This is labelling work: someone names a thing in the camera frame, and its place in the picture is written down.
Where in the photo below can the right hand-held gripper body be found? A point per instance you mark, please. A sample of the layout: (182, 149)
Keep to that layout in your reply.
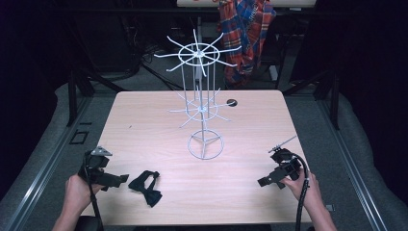
(287, 163)

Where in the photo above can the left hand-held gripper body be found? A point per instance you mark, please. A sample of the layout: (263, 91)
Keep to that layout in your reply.
(96, 163)

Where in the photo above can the black bow tie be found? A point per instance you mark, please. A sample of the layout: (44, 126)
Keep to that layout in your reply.
(147, 187)

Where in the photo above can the person's right hand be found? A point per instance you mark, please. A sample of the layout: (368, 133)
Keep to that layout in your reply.
(301, 191)

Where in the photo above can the person's left hand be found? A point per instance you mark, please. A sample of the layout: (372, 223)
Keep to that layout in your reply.
(78, 195)

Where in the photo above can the black metal stand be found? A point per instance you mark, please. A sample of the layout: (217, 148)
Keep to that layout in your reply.
(333, 99)
(73, 96)

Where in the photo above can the plaid cloth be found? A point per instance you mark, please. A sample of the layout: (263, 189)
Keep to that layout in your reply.
(245, 41)

